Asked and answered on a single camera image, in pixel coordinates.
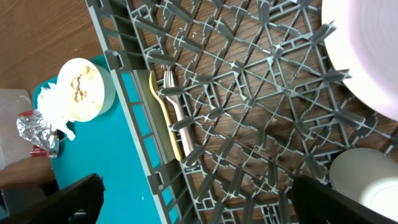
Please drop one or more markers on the yellow plastic spoon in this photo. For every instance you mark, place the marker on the yellow plastic spoon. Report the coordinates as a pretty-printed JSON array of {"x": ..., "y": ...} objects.
[{"x": 173, "y": 139}]

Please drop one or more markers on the cream bowl with peanuts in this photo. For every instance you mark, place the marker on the cream bowl with peanuts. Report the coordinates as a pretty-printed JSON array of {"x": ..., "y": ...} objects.
[{"x": 86, "y": 90}]

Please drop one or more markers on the pink round plate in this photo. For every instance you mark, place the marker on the pink round plate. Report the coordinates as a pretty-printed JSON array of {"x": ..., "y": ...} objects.
[{"x": 365, "y": 43}]

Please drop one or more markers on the clear plastic bin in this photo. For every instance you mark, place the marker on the clear plastic bin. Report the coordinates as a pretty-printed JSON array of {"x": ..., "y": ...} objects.
[{"x": 13, "y": 147}]

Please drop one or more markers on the crumpled white napkin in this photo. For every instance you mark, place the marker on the crumpled white napkin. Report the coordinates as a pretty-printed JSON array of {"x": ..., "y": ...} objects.
[{"x": 52, "y": 110}]

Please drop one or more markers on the grey dishwasher rack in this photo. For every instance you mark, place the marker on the grey dishwasher rack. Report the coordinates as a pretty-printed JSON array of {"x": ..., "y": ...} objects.
[{"x": 260, "y": 97}]

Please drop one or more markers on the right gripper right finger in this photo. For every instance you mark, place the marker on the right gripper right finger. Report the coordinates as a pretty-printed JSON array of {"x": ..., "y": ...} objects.
[{"x": 314, "y": 203}]

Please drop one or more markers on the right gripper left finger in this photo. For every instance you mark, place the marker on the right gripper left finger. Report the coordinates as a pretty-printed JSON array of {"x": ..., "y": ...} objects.
[{"x": 80, "y": 202}]

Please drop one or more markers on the white paper cup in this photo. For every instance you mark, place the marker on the white paper cup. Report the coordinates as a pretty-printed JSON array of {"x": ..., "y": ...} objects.
[{"x": 368, "y": 177}]

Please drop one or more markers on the red silver foil wrapper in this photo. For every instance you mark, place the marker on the red silver foil wrapper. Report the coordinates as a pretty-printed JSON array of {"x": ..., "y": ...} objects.
[{"x": 33, "y": 128}]

